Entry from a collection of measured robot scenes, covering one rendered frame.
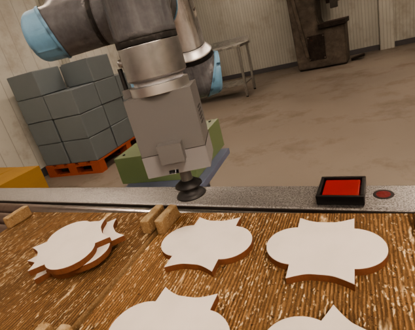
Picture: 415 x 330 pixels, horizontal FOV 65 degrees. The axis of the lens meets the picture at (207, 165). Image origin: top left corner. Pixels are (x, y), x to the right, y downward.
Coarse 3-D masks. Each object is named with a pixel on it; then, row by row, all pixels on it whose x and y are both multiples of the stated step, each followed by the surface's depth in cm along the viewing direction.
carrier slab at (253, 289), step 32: (192, 224) 56; (256, 224) 52; (288, 224) 50; (384, 224) 44; (160, 256) 50; (256, 256) 44; (128, 288) 45; (160, 288) 43; (192, 288) 42; (224, 288) 40; (256, 288) 39; (288, 288) 38; (320, 288) 37; (384, 288) 35; (96, 320) 40; (256, 320) 35; (320, 320) 33; (352, 320) 32; (384, 320) 31
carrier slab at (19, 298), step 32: (32, 224) 73; (64, 224) 69; (128, 224) 62; (0, 256) 63; (32, 256) 60; (128, 256) 52; (0, 288) 52; (32, 288) 50; (64, 288) 48; (96, 288) 46; (0, 320) 45; (32, 320) 43; (64, 320) 42
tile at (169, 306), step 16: (144, 304) 39; (160, 304) 39; (176, 304) 38; (192, 304) 38; (208, 304) 37; (128, 320) 38; (144, 320) 37; (160, 320) 36; (176, 320) 36; (192, 320) 35; (208, 320) 35; (224, 320) 34
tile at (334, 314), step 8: (328, 312) 32; (336, 312) 32; (280, 320) 33; (288, 320) 32; (296, 320) 32; (304, 320) 32; (312, 320) 32; (328, 320) 31; (336, 320) 31; (344, 320) 31; (272, 328) 32; (280, 328) 32; (288, 328) 32; (296, 328) 31; (304, 328) 31; (312, 328) 31; (320, 328) 31; (328, 328) 31; (336, 328) 30; (344, 328) 30; (352, 328) 30; (360, 328) 30
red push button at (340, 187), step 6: (330, 180) 60; (336, 180) 60; (342, 180) 59; (348, 180) 59; (354, 180) 58; (360, 180) 58; (324, 186) 59; (330, 186) 58; (336, 186) 58; (342, 186) 57; (348, 186) 57; (354, 186) 56; (360, 186) 56; (324, 192) 57; (330, 192) 56; (336, 192) 56; (342, 192) 55; (348, 192) 55; (354, 192) 54
